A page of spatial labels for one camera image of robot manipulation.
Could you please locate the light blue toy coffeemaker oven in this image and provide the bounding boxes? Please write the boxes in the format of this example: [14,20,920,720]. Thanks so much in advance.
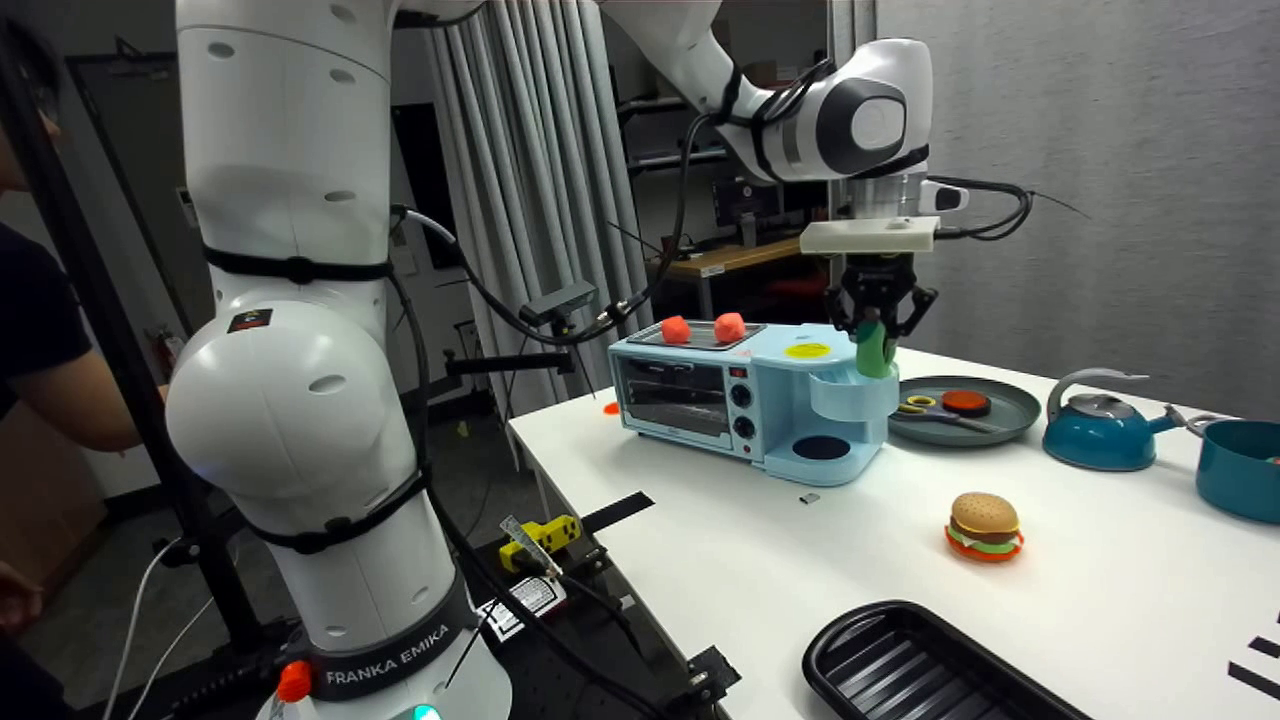
[607,314,902,490]

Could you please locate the grey backdrop curtain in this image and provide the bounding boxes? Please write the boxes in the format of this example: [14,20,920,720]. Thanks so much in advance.
[870,0,1280,419]

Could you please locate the teal toy kettle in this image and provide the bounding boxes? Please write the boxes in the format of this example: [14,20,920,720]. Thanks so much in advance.
[1041,365,1187,475]

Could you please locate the dark grey toy plate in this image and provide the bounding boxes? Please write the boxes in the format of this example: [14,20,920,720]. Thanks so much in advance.
[883,372,1042,456]

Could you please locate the person in black shirt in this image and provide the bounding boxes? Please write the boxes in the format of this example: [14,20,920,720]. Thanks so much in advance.
[0,105,98,419]

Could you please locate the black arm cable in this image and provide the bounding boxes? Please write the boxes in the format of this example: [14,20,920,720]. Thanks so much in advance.
[390,105,751,352]

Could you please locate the orange capped white bottle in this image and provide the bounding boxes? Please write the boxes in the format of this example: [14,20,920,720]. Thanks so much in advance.
[257,657,323,720]

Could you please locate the person bare forearm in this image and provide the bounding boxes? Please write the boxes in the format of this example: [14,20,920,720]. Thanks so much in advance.
[14,343,147,456]

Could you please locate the black ribbed plastic tray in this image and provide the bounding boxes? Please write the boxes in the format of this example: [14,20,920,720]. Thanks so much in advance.
[798,595,1101,720]

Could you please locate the black strip at table edge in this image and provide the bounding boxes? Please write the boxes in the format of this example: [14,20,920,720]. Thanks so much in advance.
[574,487,659,531]

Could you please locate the wooden background table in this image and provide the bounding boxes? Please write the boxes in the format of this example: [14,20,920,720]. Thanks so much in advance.
[655,228,820,292]

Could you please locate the dark background shelf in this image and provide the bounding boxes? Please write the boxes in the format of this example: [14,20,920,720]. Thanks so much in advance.
[622,75,832,322]

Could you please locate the folded pale curtain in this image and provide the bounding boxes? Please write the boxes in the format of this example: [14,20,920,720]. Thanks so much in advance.
[418,0,645,405]

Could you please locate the yellow black clamp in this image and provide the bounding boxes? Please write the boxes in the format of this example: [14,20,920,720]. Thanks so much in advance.
[497,508,586,578]

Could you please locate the green toy pear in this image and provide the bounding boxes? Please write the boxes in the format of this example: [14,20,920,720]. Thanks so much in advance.
[851,310,900,383]

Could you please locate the teal toy pot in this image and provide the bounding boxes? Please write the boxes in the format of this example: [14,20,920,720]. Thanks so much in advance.
[1187,417,1280,526]

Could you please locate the red round toy slice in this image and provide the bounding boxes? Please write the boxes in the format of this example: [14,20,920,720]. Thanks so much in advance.
[941,383,994,419]

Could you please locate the toy hamburger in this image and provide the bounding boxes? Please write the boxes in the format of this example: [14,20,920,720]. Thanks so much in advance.
[941,487,1029,568]

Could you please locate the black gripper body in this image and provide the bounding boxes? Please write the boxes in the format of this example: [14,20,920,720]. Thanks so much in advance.
[843,248,927,295]

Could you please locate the white floor cable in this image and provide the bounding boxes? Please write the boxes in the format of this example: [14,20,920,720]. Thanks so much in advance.
[95,531,218,720]

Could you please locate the black camera on stand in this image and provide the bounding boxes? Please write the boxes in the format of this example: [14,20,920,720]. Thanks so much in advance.
[445,274,601,407]

